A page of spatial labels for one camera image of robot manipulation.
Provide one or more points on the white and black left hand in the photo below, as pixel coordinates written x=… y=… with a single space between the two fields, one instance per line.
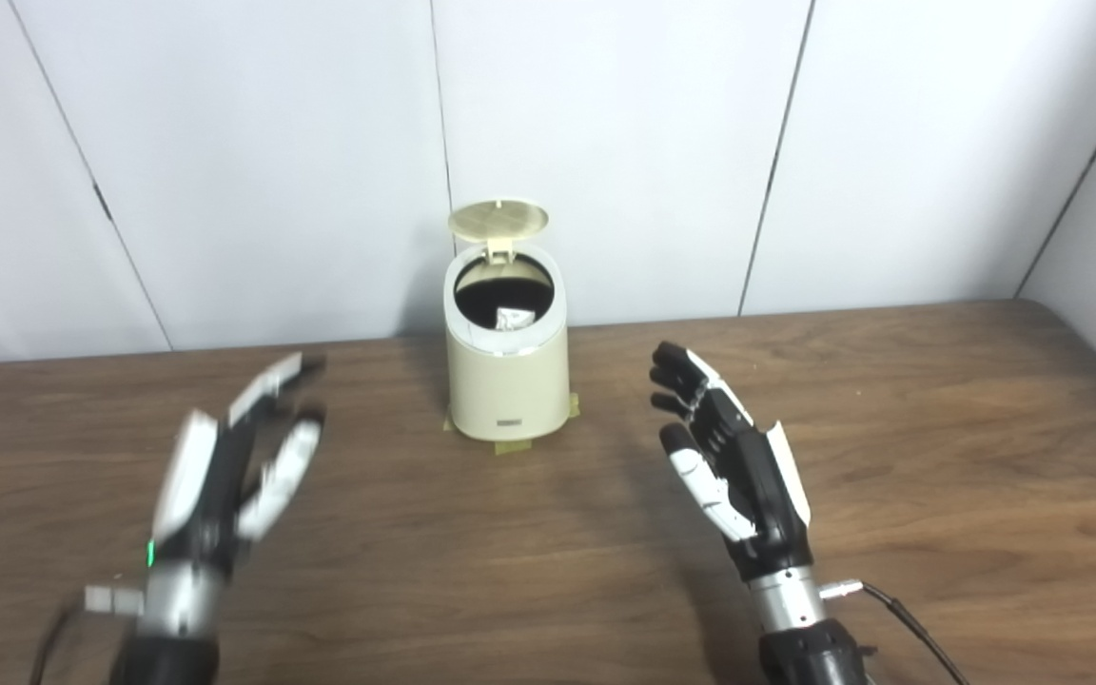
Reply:
x=201 y=495

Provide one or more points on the white and black right hand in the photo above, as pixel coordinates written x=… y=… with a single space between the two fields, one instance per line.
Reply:
x=757 y=495

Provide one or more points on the cream-colored bin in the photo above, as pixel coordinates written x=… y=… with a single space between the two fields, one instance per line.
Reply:
x=510 y=390

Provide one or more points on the white and green milk carton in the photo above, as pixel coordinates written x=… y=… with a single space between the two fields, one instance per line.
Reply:
x=513 y=319

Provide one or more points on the round cream bin lid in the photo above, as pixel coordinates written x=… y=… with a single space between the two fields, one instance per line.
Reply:
x=499 y=219

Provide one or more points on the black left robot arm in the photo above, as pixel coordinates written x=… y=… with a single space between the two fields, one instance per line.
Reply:
x=172 y=637

